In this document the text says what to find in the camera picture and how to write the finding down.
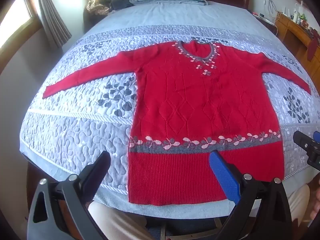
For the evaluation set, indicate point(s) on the red knit sweater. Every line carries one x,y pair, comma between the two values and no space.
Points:
200,100

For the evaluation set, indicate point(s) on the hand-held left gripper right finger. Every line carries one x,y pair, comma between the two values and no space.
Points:
222,170

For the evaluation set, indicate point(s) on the window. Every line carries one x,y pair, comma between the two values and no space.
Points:
15,22

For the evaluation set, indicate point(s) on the wooden cabinet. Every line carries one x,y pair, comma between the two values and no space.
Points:
292,35

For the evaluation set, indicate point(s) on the grey leaf-print quilt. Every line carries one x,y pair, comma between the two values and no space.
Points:
75,130

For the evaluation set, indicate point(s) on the grey curtain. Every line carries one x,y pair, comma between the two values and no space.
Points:
52,17

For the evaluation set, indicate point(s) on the person's right hand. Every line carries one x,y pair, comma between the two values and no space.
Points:
317,203

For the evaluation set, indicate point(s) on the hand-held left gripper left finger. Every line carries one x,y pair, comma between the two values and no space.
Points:
97,170

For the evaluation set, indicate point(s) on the white bottle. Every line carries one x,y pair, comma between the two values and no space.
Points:
296,17

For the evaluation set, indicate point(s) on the dark red hanging cloth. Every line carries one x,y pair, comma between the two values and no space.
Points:
313,47

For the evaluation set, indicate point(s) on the patterned brown cloth pile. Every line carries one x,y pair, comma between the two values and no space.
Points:
98,5

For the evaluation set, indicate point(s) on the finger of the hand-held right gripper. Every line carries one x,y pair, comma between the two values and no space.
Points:
303,142
317,138

